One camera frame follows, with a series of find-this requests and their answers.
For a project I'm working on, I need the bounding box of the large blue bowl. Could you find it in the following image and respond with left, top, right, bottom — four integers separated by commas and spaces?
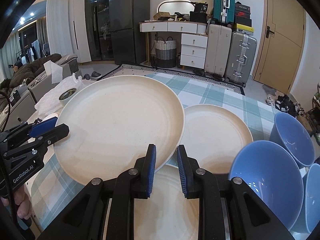
229, 140, 304, 230

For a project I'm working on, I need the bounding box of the large cream plate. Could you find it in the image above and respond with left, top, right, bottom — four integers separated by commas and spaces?
54, 75, 185, 185

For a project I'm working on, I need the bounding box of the light blue bowl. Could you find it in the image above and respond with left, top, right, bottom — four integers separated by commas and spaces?
291, 163, 320, 233

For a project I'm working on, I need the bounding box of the person's left hand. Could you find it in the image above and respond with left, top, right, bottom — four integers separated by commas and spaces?
14, 185, 32, 220

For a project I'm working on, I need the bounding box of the white paper towel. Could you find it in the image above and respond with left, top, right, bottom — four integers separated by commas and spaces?
35, 74, 91, 119

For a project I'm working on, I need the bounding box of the cream tumbler cup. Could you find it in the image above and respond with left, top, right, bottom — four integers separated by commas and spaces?
59, 88, 77, 107

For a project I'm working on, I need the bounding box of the checkered green tablecloth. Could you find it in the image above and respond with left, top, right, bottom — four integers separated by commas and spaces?
28, 74, 276, 231

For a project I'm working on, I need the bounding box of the tissue box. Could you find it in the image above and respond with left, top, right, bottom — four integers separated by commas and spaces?
28, 59, 79, 102

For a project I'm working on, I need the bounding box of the ribbed cream plate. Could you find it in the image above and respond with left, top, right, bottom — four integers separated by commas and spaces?
134, 165, 199, 239

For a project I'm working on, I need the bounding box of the dotted floor rug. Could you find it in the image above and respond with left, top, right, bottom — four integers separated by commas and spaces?
98, 63, 245, 95

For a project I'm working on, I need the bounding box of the woven laundry basket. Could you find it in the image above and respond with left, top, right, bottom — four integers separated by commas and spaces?
154, 36, 177, 68

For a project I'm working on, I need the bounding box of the white vanity desk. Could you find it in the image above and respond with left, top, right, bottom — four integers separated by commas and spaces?
139, 21, 208, 66

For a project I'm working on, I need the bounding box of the black glass cabinet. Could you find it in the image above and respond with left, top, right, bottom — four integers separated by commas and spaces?
85, 0, 113, 61

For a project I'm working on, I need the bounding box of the black refrigerator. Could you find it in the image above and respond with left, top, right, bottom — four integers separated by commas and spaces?
109, 0, 150, 64

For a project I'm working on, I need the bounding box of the wooden door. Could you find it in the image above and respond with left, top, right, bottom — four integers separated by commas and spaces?
253, 0, 305, 94

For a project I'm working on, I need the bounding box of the beige suitcase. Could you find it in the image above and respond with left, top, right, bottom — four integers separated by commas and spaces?
204, 24, 232, 77

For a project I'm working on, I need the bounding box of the silver aluminium suitcase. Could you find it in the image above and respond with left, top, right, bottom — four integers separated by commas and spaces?
225, 31, 257, 87

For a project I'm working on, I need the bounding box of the white drawer unit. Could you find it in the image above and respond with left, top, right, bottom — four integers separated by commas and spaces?
180, 33, 208, 69

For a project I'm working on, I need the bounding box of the oval vanity mirror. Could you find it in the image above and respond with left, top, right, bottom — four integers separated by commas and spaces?
156, 0, 195, 16

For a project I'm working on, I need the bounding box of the stack of shoe boxes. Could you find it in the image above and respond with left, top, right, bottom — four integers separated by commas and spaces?
234, 2, 254, 36

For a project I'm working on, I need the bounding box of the teal suitcase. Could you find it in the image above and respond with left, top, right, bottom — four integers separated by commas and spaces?
212, 0, 235, 27

